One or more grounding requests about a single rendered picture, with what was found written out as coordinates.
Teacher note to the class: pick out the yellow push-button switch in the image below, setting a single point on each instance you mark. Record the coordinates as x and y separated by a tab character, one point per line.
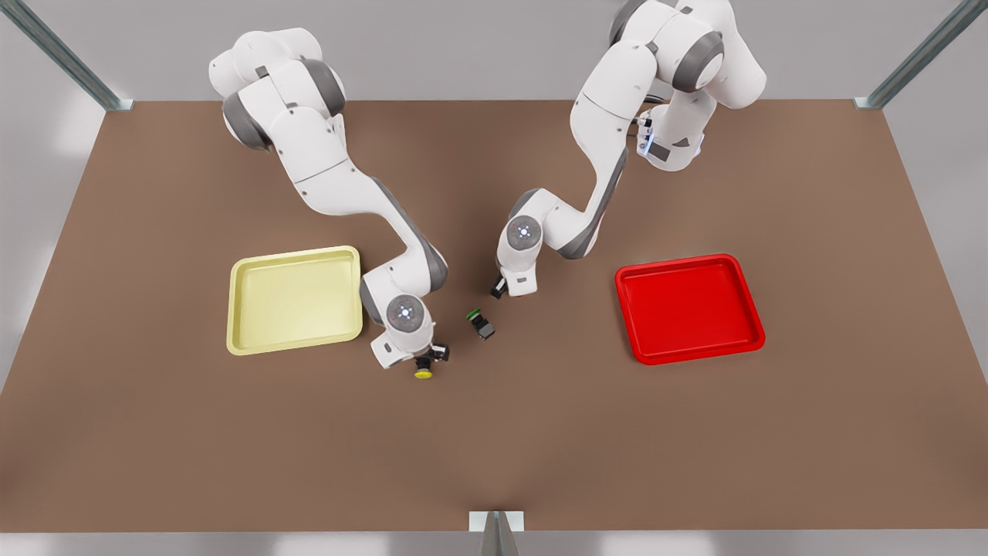
423	367

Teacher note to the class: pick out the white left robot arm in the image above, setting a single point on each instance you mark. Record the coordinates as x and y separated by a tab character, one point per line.
617	100

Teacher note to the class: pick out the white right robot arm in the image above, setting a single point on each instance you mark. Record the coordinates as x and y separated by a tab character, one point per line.
324	166

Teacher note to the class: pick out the pale yellow tray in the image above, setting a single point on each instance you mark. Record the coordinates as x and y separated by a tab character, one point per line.
296	300

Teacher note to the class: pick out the red tray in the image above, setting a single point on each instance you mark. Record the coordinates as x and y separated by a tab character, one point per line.
688	308

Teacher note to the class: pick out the green push-button switch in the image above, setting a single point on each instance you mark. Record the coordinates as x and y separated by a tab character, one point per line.
481	323

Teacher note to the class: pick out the silver frame post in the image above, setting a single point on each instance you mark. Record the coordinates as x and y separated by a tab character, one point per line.
62	55
496	533
918	55

